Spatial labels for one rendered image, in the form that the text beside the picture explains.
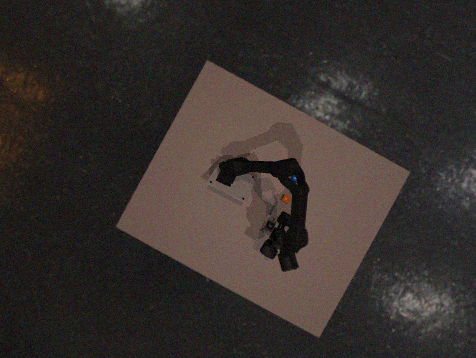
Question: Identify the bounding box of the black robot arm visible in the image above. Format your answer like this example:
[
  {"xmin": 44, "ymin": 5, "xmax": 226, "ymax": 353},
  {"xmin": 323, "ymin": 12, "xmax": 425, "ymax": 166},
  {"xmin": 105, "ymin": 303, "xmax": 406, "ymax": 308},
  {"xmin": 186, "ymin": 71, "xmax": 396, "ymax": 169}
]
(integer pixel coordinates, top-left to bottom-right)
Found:
[{"xmin": 216, "ymin": 157, "xmax": 310, "ymax": 272}]

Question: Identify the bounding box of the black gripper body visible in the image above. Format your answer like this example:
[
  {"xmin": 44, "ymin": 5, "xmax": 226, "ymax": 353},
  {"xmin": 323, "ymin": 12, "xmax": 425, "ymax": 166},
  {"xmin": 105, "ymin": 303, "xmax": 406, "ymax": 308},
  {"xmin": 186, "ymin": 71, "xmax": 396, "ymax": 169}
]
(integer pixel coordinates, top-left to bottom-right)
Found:
[{"xmin": 260, "ymin": 211, "xmax": 291, "ymax": 259}]

